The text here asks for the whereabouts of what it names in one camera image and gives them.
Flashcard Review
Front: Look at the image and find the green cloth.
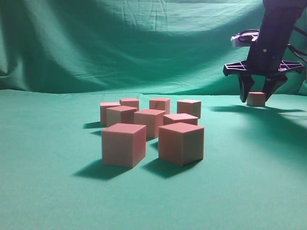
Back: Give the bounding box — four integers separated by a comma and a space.
0, 0, 307, 230

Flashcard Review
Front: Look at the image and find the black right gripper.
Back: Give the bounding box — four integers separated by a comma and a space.
223, 39, 304, 103

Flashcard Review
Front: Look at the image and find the right-column cube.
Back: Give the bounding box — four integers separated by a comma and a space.
247, 92, 266, 107
158, 122, 205, 166
134, 109, 165, 139

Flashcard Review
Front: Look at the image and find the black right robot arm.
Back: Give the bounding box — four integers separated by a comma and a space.
223, 0, 307, 102

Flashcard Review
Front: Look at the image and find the wrist camera with white tag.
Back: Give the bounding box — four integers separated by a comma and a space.
230, 29, 259, 47

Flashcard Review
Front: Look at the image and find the left-column cube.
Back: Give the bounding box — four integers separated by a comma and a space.
100, 102, 120, 127
163, 113, 198, 125
106, 105, 137, 127
101, 123, 146, 168

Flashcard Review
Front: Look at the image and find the pink wooden cube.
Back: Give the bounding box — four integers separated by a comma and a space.
119, 98, 140, 111
149, 98, 171, 114

